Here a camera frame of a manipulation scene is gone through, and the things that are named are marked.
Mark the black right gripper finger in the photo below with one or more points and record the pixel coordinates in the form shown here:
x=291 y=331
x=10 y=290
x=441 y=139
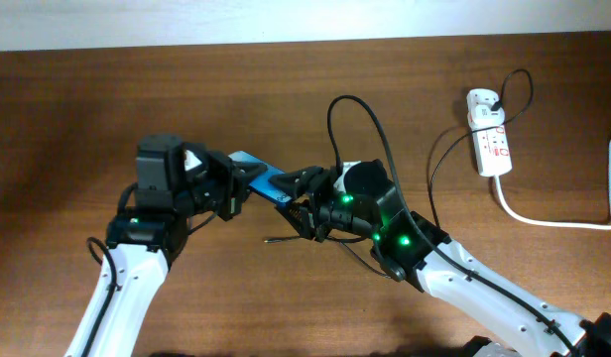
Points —
x=298 y=216
x=294 y=184

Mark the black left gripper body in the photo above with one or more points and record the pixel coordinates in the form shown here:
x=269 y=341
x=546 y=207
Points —
x=212 y=188

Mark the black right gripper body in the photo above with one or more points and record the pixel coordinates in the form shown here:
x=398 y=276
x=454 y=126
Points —
x=331 y=208

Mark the blue smartphone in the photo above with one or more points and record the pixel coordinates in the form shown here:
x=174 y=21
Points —
x=261 y=184

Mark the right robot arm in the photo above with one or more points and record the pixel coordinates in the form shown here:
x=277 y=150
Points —
x=413 y=250

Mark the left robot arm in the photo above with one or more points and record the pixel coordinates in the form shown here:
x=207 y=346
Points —
x=176 y=181

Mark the white usb charger adapter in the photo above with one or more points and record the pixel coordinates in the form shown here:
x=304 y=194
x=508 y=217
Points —
x=482 y=116

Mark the white power strip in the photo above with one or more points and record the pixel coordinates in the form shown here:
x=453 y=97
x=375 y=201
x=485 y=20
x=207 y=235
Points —
x=490 y=145

